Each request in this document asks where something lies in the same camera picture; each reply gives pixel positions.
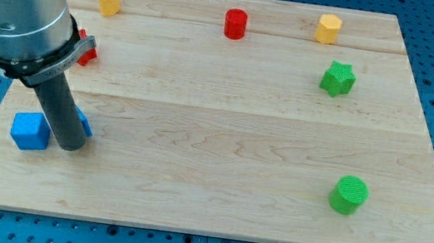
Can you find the wooden board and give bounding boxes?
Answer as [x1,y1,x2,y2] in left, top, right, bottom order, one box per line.
[0,0,434,243]

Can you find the yellow heart block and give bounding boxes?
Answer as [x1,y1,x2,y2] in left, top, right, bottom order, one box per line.
[98,0,121,17]

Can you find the green cylinder block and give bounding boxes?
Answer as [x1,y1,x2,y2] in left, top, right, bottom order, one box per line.
[328,175,369,215]

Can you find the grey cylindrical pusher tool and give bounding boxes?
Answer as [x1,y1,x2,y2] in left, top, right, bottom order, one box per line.
[34,73,87,151]

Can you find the red star block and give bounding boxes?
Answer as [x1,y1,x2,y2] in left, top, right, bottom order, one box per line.
[77,29,97,67]

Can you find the green star block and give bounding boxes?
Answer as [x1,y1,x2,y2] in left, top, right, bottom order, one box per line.
[319,61,357,97]

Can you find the yellow hexagon block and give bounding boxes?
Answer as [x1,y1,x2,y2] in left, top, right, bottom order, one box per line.
[314,13,342,44]

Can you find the blue cube block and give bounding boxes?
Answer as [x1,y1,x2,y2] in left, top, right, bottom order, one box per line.
[10,112,51,151]

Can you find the red cylinder block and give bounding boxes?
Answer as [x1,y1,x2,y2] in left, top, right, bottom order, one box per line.
[224,8,248,40]

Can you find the blue block behind pusher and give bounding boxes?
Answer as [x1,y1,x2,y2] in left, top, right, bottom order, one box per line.
[77,107,92,137]

